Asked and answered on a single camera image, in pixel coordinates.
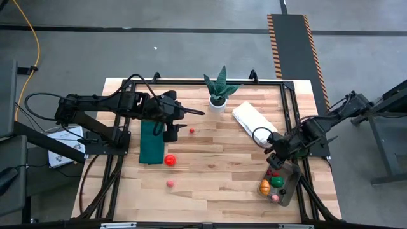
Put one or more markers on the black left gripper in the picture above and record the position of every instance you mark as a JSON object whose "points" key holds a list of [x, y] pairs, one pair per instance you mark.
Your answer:
{"points": [[163, 106]]}

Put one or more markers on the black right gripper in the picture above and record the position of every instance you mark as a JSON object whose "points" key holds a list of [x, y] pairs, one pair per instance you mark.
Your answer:
{"points": [[286, 144]]}

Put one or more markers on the small red toy strawberry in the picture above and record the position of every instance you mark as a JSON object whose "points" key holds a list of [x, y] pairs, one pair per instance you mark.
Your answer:
{"points": [[275, 174]]}

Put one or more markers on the green toy bell pepper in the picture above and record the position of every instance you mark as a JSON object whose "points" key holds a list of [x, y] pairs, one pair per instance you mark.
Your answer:
{"points": [[277, 182]]}

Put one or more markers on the red toy tomato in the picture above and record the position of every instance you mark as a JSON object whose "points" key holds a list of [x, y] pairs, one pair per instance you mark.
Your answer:
{"points": [[170, 160]]}

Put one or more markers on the small dark purple toy plum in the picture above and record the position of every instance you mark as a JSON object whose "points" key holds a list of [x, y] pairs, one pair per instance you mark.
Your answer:
{"points": [[282, 191]]}

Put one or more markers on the orange toy bell pepper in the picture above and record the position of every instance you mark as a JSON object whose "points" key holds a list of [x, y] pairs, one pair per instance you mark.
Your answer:
{"points": [[264, 187]]}

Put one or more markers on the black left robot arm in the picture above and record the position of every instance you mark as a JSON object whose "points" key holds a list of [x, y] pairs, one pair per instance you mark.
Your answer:
{"points": [[95, 101]]}

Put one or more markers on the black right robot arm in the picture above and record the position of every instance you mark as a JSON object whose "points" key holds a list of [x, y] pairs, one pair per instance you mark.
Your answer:
{"points": [[330, 122]]}

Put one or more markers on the translucent grey tupperware container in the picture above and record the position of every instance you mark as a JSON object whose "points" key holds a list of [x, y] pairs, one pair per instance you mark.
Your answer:
{"points": [[291, 187]]}

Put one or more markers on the white round plant pot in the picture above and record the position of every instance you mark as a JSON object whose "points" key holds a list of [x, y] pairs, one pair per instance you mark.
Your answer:
{"points": [[217, 108]]}

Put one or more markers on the white folded cloth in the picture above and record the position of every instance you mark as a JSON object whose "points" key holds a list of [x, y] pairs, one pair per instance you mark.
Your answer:
{"points": [[251, 119]]}

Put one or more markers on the dark green folded cloth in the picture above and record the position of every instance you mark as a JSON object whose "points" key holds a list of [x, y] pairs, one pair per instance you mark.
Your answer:
{"points": [[152, 146]]}

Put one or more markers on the green snake plant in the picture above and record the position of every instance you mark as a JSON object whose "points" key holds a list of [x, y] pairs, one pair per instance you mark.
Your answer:
{"points": [[221, 84]]}

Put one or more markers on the pink toy peach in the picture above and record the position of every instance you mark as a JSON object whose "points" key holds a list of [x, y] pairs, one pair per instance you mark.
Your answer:
{"points": [[170, 184]]}

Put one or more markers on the black mat with striped edges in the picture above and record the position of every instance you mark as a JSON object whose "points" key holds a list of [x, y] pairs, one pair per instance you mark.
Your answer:
{"points": [[295, 63]]}

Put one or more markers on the dark metal cart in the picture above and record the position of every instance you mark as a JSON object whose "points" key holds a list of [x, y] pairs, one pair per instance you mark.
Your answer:
{"points": [[389, 105]]}

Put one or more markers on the white printed box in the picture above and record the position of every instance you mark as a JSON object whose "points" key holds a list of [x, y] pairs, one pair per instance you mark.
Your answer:
{"points": [[63, 152]]}

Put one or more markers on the black diagonal strut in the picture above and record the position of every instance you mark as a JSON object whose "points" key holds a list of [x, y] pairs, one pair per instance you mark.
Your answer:
{"points": [[47, 140]]}

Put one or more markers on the grey side desk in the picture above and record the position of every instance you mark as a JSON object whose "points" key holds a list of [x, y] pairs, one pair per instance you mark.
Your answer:
{"points": [[12, 152]]}

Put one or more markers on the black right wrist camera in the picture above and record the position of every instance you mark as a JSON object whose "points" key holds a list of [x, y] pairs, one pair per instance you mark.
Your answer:
{"points": [[275, 161]]}

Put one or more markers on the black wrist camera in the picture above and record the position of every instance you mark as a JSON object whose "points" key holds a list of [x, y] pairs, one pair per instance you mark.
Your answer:
{"points": [[170, 133], [275, 161]]}

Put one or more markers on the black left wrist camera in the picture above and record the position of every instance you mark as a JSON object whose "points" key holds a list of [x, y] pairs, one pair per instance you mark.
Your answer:
{"points": [[170, 133]]}

